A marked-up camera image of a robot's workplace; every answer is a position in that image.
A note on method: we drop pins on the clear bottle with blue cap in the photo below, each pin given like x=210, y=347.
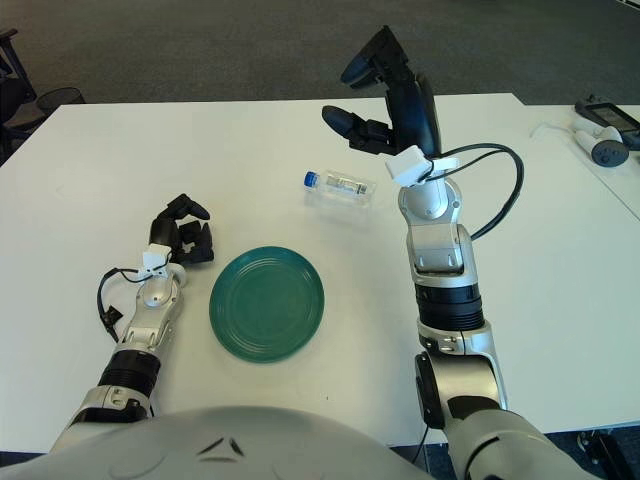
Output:
x=345, y=192

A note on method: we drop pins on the white grey VR controller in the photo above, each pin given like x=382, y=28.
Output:
x=607, y=152

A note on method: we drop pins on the black table base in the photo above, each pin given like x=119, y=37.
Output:
x=605, y=450

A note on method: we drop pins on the black mesh wastebasket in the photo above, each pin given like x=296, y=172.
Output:
x=60, y=100

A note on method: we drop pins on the green round plate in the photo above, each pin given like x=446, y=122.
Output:
x=265, y=305

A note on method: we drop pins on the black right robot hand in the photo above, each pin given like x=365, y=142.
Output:
x=410, y=115

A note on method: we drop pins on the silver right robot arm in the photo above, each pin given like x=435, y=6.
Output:
x=440, y=250

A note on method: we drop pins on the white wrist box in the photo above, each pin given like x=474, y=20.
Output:
x=407, y=167
x=155, y=257

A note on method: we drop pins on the black office chair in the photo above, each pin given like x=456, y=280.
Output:
x=12, y=95

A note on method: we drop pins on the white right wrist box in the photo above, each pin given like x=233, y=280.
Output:
x=407, y=167

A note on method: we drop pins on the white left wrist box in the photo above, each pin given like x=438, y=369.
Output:
x=155, y=257

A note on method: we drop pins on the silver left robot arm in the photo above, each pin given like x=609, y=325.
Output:
x=150, y=320

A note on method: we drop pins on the black handheld device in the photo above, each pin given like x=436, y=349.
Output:
x=607, y=117

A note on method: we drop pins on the grey robot torso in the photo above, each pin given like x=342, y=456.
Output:
x=200, y=442

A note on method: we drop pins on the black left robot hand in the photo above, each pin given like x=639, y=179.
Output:
x=162, y=231

